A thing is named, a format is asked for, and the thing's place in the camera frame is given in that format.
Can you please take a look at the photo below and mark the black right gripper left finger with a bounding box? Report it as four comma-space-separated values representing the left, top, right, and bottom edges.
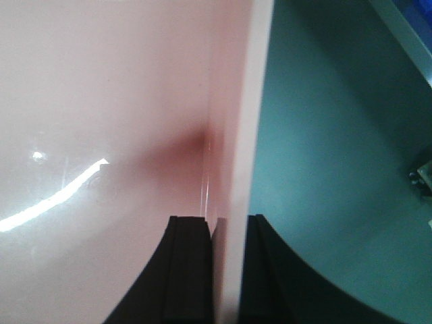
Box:
105, 216, 213, 323

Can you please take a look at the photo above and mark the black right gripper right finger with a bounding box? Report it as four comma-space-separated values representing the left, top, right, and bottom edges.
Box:
238, 215, 380, 323

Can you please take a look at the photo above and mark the grey shelf frame bar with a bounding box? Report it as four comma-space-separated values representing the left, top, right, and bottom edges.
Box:
370, 0, 431, 86

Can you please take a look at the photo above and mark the pink plastic bin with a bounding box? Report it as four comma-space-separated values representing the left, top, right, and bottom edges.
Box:
1, 1, 274, 323

